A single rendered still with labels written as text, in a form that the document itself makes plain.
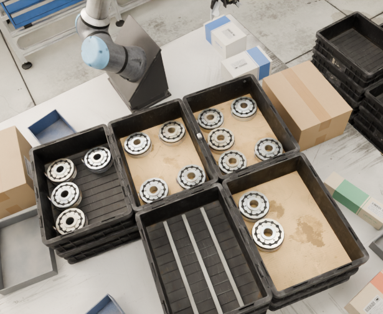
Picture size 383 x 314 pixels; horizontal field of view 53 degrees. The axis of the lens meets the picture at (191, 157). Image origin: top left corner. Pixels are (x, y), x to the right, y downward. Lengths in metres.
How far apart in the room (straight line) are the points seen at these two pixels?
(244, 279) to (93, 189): 0.63
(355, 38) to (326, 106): 0.94
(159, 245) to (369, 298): 0.67
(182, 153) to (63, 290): 0.65
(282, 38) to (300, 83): 1.53
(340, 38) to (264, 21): 1.00
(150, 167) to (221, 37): 0.79
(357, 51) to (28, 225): 1.87
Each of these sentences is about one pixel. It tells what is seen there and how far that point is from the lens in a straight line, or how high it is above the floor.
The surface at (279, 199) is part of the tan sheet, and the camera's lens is 1.36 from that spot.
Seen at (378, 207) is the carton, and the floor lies 0.76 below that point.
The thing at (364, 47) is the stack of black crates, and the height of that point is 0.49.
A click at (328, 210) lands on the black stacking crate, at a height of 0.88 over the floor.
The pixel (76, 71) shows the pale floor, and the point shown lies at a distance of 3.15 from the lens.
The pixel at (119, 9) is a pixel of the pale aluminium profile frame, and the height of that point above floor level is 0.14.
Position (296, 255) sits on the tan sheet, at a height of 0.83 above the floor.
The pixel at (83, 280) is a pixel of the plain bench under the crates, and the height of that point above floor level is 0.70.
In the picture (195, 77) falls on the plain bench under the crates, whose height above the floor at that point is 0.70.
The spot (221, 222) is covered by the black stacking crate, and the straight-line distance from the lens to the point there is 1.31.
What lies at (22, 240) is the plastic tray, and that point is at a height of 0.70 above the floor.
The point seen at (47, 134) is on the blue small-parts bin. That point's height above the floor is 0.70.
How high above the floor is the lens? 2.04
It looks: 57 degrees down
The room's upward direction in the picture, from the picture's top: 11 degrees counter-clockwise
